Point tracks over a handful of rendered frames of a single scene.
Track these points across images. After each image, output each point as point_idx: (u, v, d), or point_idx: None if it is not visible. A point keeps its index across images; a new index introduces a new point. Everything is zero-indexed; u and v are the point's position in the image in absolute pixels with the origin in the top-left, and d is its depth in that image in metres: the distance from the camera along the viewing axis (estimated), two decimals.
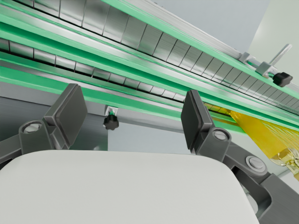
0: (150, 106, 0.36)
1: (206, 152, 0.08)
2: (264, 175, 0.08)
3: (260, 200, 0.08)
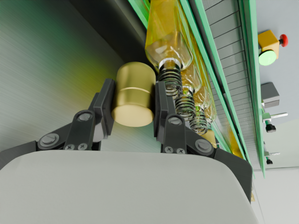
0: (224, 145, 0.81)
1: (170, 141, 0.08)
2: (212, 152, 0.09)
3: None
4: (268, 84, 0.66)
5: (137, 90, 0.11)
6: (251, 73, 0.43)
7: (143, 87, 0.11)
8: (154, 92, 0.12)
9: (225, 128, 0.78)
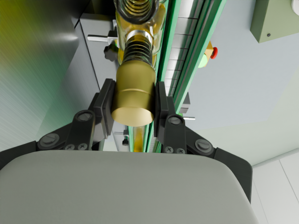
0: (131, 139, 0.76)
1: (170, 141, 0.08)
2: (212, 152, 0.09)
3: None
4: None
5: (137, 92, 0.11)
6: (188, 64, 0.41)
7: (143, 88, 0.11)
8: (154, 92, 0.12)
9: None
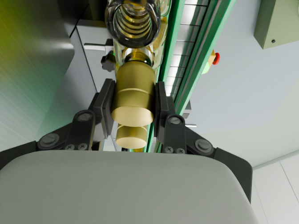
0: None
1: (170, 141, 0.08)
2: (212, 152, 0.09)
3: None
4: None
5: (137, 91, 0.11)
6: (190, 71, 0.39)
7: (143, 88, 0.11)
8: (154, 93, 0.12)
9: None
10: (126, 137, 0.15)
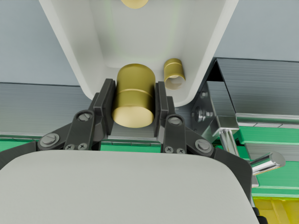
0: None
1: (170, 141, 0.08)
2: (212, 152, 0.09)
3: None
4: None
5: None
6: None
7: None
8: None
9: None
10: None
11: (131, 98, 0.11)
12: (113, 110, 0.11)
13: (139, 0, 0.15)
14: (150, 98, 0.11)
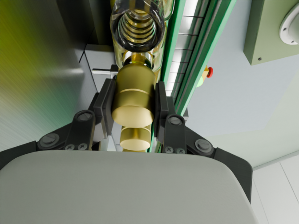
0: None
1: (170, 141, 0.08)
2: (212, 152, 0.09)
3: None
4: None
5: (138, 128, 0.16)
6: (185, 87, 0.44)
7: None
8: (150, 126, 0.17)
9: None
10: None
11: (131, 98, 0.11)
12: (113, 110, 0.11)
13: None
14: (150, 98, 0.11)
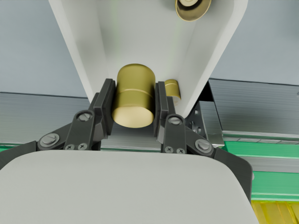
0: None
1: (170, 141, 0.08)
2: (212, 152, 0.09)
3: None
4: None
5: None
6: None
7: None
8: None
9: None
10: None
11: None
12: None
13: (140, 124, 0.12)
14: None
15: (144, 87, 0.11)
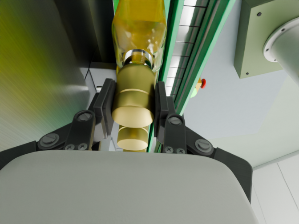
0: None
1: (170, 141, 0.08)
2: (212, 152, 0.09)
3: None
4: None
5: None
6: (179, 99, 0.49)
7: None
8: None
9: None
10: None
11: (131, 133, 0.15)
12: (119, 141, 0.15)
13: (140, 124, 0.12)
14: (144, 131, 0.16)
15: (144, 87, 0.11)
